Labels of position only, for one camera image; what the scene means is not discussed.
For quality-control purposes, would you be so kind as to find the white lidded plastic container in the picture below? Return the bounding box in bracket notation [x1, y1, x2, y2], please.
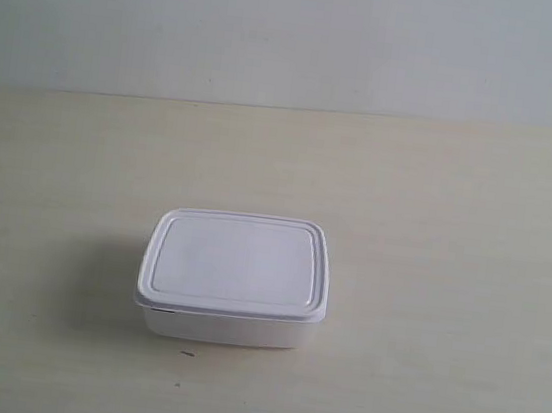
[134, 208, 330, 349]

